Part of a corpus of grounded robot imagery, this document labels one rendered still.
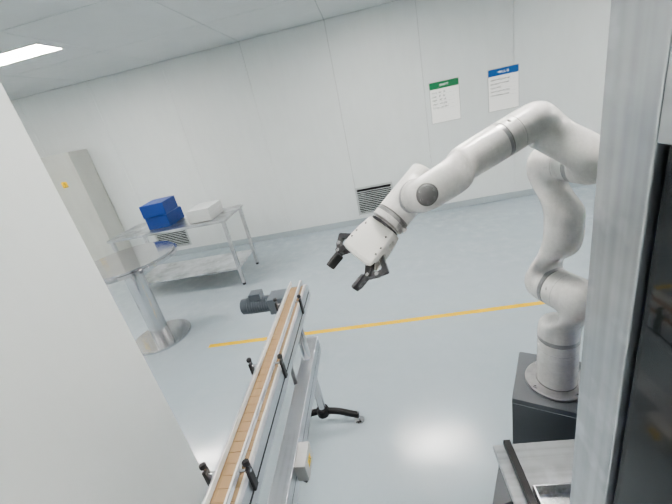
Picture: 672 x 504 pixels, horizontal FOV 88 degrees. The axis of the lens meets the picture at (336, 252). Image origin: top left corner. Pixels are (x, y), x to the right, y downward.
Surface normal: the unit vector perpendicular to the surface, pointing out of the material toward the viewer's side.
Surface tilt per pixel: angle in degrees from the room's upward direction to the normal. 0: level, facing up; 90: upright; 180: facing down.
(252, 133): 90
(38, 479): 90
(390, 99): 90
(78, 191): 90
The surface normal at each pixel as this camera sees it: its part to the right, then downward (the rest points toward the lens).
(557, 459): -0.20, -0.90
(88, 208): -0.07, 0.40
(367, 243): -0.45, -0.30
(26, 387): 0.98, -0.16
